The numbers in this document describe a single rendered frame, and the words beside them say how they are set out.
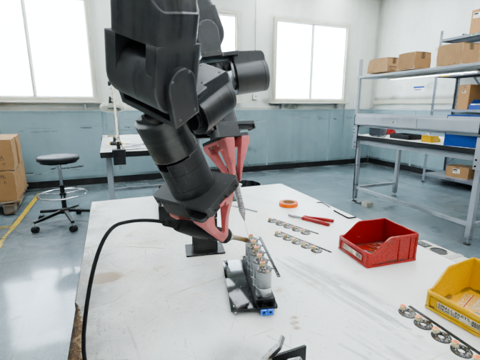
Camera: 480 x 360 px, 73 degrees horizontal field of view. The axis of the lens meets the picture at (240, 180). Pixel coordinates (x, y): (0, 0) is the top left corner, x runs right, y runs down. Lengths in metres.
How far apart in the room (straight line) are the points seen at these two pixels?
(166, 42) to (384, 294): 0.51
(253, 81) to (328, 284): 0.38
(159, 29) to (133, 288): 0.45
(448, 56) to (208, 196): 2.88
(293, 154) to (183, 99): 5.39
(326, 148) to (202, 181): 5.69
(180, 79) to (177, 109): 0.03
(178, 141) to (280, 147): 5.20
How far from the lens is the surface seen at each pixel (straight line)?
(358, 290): 0.62
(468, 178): 5.07
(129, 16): 0.31
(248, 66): 0.59
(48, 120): 4.87
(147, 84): 0.31
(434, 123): 3.09
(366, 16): 6.62
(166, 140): 0.36
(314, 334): 0.50
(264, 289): 0.52
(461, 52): 3.09
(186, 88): 0.32
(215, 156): 0.57
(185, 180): 0.38
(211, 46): 0.56
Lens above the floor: 1.06
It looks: 13 degrees down
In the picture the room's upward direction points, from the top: straight up
